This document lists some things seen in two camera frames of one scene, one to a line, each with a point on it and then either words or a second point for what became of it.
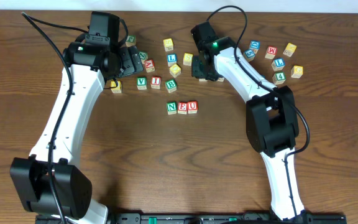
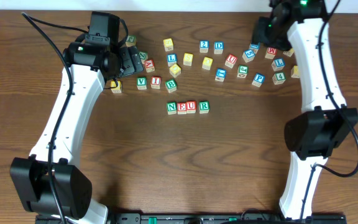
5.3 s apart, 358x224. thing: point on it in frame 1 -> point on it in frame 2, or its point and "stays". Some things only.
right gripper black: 198,70 -> 260,35
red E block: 182,107 stays
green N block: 171,107 stays
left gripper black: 130,62 stays
